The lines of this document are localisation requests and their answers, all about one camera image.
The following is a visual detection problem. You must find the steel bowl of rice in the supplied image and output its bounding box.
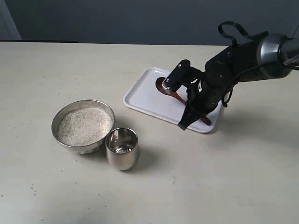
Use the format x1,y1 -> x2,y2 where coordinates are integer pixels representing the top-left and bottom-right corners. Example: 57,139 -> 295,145
51,99 -> 115,154

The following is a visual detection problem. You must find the small steel cup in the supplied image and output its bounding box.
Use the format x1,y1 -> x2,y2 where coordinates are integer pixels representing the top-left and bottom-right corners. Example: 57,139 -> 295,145
105,127 -> 140,171

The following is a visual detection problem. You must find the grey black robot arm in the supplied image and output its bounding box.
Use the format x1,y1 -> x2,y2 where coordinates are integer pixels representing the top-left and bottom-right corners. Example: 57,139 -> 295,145
162,34 -> 299,130

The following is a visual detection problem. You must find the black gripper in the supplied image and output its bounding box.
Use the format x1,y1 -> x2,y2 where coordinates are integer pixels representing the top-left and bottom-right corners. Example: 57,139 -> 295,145
164,59 -> 224,130

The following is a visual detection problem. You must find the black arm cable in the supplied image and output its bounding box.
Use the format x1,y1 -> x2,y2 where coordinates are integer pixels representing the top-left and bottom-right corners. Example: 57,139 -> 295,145
218,21 -> 299,109

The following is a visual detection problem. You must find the white plastic tray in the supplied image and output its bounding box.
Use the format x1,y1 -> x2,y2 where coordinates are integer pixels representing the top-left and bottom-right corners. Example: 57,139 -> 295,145
122,67 -> 222,134

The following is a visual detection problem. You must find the dark red wooden spoon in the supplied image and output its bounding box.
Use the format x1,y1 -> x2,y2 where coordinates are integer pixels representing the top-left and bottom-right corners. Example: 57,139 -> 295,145
155,77 -> 212,126

